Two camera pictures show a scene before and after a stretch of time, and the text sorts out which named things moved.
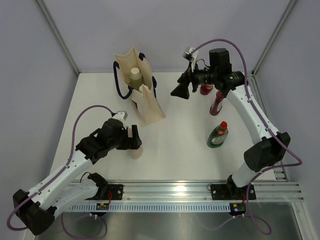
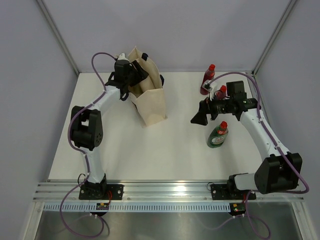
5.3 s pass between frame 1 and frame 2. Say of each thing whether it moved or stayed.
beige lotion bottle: moved
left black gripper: moved
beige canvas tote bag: moved
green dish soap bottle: stayed
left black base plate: stayed
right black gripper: moved
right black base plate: stayed
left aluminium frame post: stayed
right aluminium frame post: stayed
